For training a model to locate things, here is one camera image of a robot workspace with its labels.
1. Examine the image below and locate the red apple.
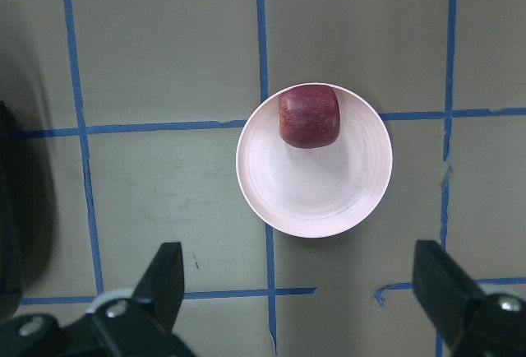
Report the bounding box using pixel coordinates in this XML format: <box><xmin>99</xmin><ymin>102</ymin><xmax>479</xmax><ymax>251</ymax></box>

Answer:
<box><xmin>278</xmin><ymin>84</ymin><xmax>340</xmax><ymax>149</ymax></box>

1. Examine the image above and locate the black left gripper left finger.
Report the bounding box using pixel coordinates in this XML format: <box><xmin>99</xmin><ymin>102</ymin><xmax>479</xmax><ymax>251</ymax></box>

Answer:
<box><xmin>1</xmin><ymin>242</ymin><xmax>193</xmax><ymax>356</ymax></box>

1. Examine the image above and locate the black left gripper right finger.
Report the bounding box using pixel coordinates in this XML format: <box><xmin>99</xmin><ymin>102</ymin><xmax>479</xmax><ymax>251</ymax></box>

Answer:
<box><xmin>412</xmin><ymin>240</ymin><xmax>525</xmax><ymax>356</ymax></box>

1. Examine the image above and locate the pink plate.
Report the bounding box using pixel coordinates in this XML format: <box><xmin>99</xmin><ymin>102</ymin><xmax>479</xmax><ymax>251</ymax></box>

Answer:
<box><xmin>236</xmin><ymin>86</ymin><xmax>393</xmax><ymax>239</ymax></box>

